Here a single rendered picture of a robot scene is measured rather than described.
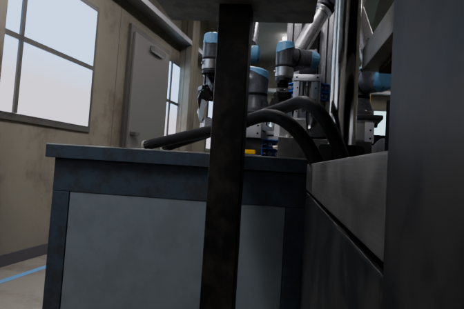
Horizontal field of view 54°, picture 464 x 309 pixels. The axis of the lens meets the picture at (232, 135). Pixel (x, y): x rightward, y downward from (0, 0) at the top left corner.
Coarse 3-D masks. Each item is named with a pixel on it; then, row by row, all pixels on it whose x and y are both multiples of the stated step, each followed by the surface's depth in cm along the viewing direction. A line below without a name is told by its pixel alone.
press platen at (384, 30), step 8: (392, 8) 70; (392, 16) 70; (384, 24) 76; (392, 24) 70; (376, 32) 83; (384, 32) 76; (392, 32) 70; (376, 40) 82; (384, 40) 75; (392, 40) 74; (368, 48) 90; (376, 48) 82; (384, 48) 79; (368, 56) 90; (376, 56) 84; (384, 56) 84; (368, 64) 91; (376, 64) 91
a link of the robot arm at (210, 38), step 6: (204, 36) 182; (210, 36) 180; (216, 36) 180; (204, 42) 180; (210, 42) 179; (216, 42) 179; (204, 48) 180; (210, 48) 179; (216, 48) 179; (204, 54) 180; (210, 54) 179
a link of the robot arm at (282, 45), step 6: (282, 42) 186; (288, 42) 185; (276, 48) 188; (282, 48) 185; (288, 48) 185; (294, 48) 187; (276, 54) 188; (282, 54) 185; (288, 54) 185; (294, 54) 186; (276, 60) 187; (282, 60) 185; (288, 60) 185; (294, 60) 187; (276, 66) 187; (288, 66) 188
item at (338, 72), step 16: (336, 0) 102; (352, 0) 100; (336, 16) 101; (352, 16) 100; (336, 32) 101; (352, 32) 99; (336, 48) 101; (352, 48) 99; (336, 64) 100; (352, 64) 99; (336, 80) 100; (352, 80) 99; (336, 96) 99; (352, 96) 99; (336, 112) 99; (352, 112) 99; (352, 128) 98; (320, 144) 101; (352, 144) 98
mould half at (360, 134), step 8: (296, 120) 142; (304, 120) 141; (280, 128) 142; (304, 128) 141; (360, 128) 139; (280, 136) 141; (360, 136) 139; (280, 144) 129; (288, 144) 129; (296, 144) 129; (360, 144) 127; (368, 144) 126; (280, 152) 129; (288, 152) 129; (296, 152) 128; (368, 152) 126
